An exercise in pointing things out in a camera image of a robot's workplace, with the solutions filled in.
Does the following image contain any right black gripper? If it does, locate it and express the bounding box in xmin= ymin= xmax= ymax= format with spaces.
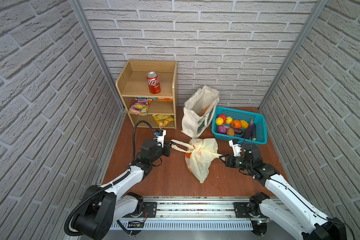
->
xmin=219 ymin=153 xmax=253 ymax=172

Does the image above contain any thin cream plastic bag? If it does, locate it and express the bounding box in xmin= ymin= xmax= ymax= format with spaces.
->
xmin=172 ymin=138 xmax=221 ymax=184

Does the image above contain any canvas tote bag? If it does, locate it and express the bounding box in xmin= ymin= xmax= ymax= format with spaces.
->
xmin=182 ymin=85 xmax=220 ymax=139

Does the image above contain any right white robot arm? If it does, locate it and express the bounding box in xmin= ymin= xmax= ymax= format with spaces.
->
xmin=219 ymin=140 xmax=347 ymax=240

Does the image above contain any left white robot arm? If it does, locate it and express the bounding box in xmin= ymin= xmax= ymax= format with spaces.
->
xmin=64 ymin=137 xmax=173 ymax=240

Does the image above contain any brown toy potato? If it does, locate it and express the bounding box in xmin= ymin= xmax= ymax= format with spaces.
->
xmin=227 ymin=128 xmax=235 ymax=136

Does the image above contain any purple toy onion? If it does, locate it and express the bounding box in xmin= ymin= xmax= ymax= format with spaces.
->
xmin=217 ymin=125 xmax=228 ymax=135

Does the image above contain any yellow chip bag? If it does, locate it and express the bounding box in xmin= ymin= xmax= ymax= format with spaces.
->
xmin=153 ymin=115 xmax=175 ymax=129

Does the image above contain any purple toy eggplant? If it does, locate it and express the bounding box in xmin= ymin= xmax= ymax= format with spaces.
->
xmin=243 ymin=120 xmax=256 ymax=140

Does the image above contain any orange toy pumpkin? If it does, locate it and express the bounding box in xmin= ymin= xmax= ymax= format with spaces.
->
xmin=231 ymin=120 xmax=242 ymax=129

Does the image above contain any red toy tomato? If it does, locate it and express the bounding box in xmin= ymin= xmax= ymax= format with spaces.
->
xmin=218 ymin=114 xmax=227 ymax=122

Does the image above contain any pink green candy bag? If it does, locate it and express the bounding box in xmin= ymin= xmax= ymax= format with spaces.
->
xmin=128 ymin=98 xmax=153 ymax=116

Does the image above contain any orange Fox's candy bag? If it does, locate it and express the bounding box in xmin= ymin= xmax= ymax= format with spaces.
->
xmin=156 ymin=98 xmax=173 ymax=102

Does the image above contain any teal plastic basket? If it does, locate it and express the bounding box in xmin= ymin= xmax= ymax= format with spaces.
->
xmin=211 ymin=107 xmax=268 ymax=145

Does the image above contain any wooden shelf unit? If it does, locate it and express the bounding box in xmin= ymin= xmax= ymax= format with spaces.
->
xmin=116 ymin=60 xmax=178 ymax=128

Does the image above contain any red cola can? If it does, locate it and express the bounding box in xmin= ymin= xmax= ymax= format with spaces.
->
xmin=147 ymin=72 xmax=161 ymax=94

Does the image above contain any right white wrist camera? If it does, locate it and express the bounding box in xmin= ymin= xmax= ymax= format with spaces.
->
xmin=229 ymin=139 xmax=242 ymax=157

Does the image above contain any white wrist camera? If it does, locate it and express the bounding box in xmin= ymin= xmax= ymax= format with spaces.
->
xmin=229 ymin=139 xmax=242 ymax=157
xmin=155 ymin=129 xmax=166 ymax=148

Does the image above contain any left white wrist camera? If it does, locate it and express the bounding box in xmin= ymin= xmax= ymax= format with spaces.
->
xmin=155 ymin=129 xmax=166 ymax=148

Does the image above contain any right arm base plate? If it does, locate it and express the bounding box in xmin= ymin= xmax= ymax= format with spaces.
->
xmin=233 ymin=202 xmax=268 ymax=219

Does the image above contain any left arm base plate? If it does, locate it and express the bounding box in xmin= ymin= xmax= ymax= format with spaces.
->
xmin=126 ymin=202 xmax=158 ymax=218

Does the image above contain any left black cable conduit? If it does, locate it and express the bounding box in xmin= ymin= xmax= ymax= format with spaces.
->
xmin=63 ymin=120 xmax=157 ymax=237

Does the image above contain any aluminium rail frame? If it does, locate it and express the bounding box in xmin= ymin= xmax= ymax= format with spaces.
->
xmin=64 ymin=195 xmax=328 ymax=240

